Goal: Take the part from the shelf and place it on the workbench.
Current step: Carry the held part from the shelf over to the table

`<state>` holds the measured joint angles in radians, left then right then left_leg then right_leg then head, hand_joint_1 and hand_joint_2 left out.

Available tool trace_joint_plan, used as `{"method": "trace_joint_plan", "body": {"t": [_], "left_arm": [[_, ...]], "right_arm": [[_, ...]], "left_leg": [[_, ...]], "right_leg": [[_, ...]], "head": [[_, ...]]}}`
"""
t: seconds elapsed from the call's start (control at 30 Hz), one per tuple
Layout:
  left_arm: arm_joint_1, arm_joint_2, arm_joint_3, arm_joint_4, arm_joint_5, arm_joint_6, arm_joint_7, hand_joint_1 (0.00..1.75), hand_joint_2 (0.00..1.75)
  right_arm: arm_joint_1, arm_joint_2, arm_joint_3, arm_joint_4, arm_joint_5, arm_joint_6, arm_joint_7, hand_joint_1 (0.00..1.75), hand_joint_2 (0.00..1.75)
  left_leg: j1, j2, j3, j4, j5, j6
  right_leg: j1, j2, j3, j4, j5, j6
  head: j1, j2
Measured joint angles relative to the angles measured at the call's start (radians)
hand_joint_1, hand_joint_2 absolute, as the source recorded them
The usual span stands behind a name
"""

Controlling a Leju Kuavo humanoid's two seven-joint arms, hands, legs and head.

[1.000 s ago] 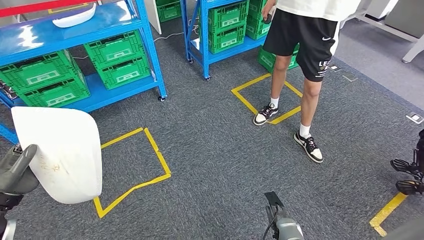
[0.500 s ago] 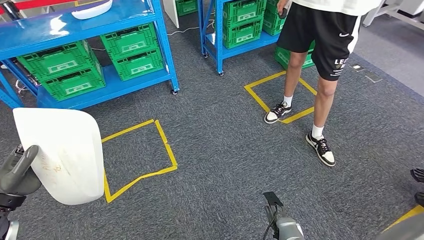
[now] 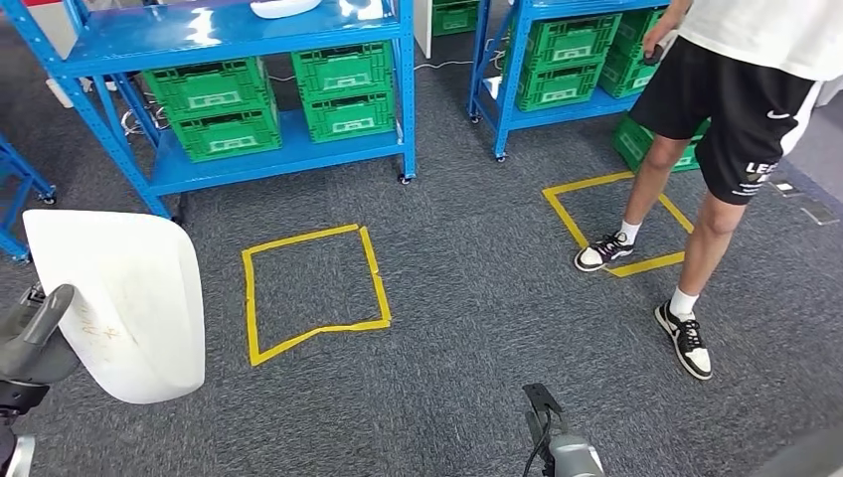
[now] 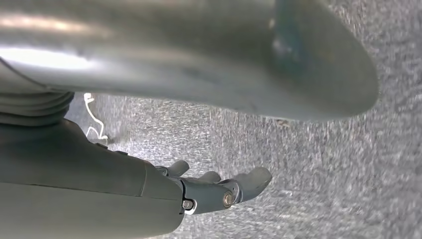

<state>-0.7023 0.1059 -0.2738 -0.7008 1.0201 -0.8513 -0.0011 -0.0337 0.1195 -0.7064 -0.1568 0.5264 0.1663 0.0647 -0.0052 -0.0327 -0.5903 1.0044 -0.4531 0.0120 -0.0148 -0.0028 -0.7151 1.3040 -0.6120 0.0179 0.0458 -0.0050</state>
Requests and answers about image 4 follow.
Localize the robot silver torso shell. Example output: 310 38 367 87
0 0 380 121

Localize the white coiled floor cable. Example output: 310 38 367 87
83 93 109 142

